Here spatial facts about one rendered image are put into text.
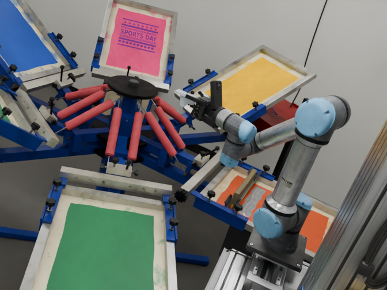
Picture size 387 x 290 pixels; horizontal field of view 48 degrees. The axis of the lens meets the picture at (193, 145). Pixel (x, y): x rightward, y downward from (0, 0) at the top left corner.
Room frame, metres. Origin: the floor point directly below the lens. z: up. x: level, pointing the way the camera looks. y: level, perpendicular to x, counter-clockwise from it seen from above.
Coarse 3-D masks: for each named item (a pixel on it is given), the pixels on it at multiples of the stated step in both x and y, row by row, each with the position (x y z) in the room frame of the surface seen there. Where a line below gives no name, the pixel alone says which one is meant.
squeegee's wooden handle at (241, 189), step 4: (252, 172) 2.30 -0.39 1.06; (256, 172) 2.34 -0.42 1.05; (248, 176) 2.24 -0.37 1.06; (252, 176) 2.25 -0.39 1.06; (244, 180) 2.18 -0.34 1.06; (248, 180) 2.19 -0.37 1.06; (252, 180) 2.30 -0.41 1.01; (244, 184) 2.13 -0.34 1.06; (248, 184) 2.20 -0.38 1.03; (240, 188) 2.07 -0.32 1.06; (244, 188) 2.10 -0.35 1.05; (236, 192) 2.02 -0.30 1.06; (240, 192) 2.04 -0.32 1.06; (236, 196) 2.01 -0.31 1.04; (240, 196) 2.07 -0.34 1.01; (232, 200) 2.01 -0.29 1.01; (236, 200) 2.01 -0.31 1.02
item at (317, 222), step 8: (240, 176) 2.40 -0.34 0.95; (232, 184) 2.27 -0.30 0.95; (240, 184) 2.30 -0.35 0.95; (256, 184) 2.36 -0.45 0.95; (248, 192) 2.24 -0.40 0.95; (312, 216) 2.19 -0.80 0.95; (320, 216) 2.21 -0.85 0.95; (304, 224) 2.07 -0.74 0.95; (312, 224) 2.10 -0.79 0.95; (320, 224) 2.13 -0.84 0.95; (320, 232) 2.04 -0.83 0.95
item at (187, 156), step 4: (180, 152) 2.31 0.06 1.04; (184, 152) 2.32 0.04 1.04; (180, 156) 2.28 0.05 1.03; (184, 156) 2.28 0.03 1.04; (188, 156) 2.29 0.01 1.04; (192, 156) 2.31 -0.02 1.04; (180, 160) 2.27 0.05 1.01; (184, 160) 2.27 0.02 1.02; (188, 160) 2.26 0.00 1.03; (192, 160) 2.26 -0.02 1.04; (184, 164) 2.26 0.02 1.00; (204, 164) 2.26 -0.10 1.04; (192, 168) 2.25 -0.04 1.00; (196, 168) 2.24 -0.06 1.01; (200, 168) 2.23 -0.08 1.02
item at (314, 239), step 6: (222, 192) 2.15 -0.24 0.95; (228, 192) 2.17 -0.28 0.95; (222, 198) 2.09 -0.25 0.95; (222, 204) 2.03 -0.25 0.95; (258, 204) 2.14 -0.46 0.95; (252, 216) 2.00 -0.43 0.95; (306, 228) 2.04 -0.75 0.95; (306, 234) 1.99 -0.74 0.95; (312, 234) 2.00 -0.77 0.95; (318, 234) 2.02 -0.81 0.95; (312, 240) 1.95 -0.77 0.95; (318, 240) 1.97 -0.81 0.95; (306, 246) 1.88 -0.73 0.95; (312, 246) 1.89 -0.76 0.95; (318, 246) 1.91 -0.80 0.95
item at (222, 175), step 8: (224, 168) 2.37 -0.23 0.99; (232, 168) 2.45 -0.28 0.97; (240, 168) 2.45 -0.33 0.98; (216, 176) 2.25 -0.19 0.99; (224, 176) 2.29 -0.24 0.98; (208, 184) 2.13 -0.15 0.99; (216, 184) 2.16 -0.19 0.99; (272, 184) 2.39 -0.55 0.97; (200, 192) 2.02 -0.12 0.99; (312, 200) 2.31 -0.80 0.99; (320, 208) 2.29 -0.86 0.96; (328, 208) 2.28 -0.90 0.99; (248, 224) 1.86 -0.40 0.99; (304, 256) 1.77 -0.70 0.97; (312, 256) 1.76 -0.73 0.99
